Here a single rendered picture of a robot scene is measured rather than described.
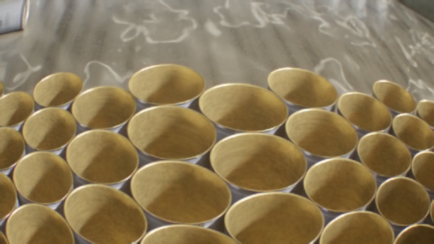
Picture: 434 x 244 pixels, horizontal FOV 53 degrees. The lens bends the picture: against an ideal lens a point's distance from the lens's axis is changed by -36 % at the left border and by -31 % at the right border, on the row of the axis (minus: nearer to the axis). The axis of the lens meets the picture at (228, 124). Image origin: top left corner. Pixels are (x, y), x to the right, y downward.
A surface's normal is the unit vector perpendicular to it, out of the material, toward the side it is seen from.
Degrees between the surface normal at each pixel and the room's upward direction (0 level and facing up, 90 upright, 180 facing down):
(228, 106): 88
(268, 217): 88
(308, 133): 88
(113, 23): 0
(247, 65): 0
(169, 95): 88
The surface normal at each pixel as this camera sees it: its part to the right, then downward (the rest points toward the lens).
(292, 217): -0.51, 0.43
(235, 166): 0.43, 0.54
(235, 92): 0.11, 0.55
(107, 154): -0.10, 0.54
